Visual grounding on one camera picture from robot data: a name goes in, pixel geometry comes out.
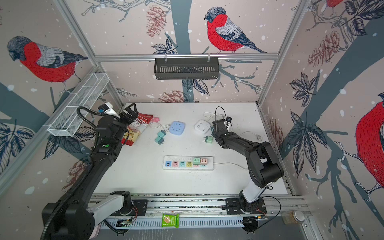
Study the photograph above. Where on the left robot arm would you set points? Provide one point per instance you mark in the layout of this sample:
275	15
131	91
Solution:
69	218

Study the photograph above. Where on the clear jar with lid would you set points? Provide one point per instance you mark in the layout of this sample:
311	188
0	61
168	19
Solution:
293	217

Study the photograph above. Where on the blue square power socket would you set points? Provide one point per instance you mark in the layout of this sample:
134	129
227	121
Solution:
177	128

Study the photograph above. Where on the white multicolour power strip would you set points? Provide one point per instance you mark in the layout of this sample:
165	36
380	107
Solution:
185	163

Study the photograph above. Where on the pink pig toy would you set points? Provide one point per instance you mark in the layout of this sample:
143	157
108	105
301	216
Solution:
155	120

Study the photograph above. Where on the white wire wall basket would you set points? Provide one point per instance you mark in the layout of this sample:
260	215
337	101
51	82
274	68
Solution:
67	122

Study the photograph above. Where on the white square power socket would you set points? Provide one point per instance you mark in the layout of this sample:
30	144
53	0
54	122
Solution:
202	126

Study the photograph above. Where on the black wall basket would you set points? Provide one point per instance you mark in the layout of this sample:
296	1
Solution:
187	69

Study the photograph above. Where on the red chips bag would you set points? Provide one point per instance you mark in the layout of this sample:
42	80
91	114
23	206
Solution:
136	128

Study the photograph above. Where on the pink USB charger plug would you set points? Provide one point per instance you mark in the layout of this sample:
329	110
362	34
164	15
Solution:
203	161

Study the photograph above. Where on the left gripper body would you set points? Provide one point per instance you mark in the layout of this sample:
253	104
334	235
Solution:
122	127

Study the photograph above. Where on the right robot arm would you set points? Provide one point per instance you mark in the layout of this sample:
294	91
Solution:
263	164

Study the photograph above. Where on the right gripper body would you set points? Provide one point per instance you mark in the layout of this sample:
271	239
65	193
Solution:
216	134

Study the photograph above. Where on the teal charger plug left lower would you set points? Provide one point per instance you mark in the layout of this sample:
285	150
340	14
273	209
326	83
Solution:
159	140

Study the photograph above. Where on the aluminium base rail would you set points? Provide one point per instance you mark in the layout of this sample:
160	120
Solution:
202	211

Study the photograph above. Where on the green snack packet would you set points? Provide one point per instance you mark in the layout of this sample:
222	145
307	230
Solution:
170	220

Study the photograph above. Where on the green charger plug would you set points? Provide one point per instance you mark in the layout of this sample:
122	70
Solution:
161	133
196	161
208	139

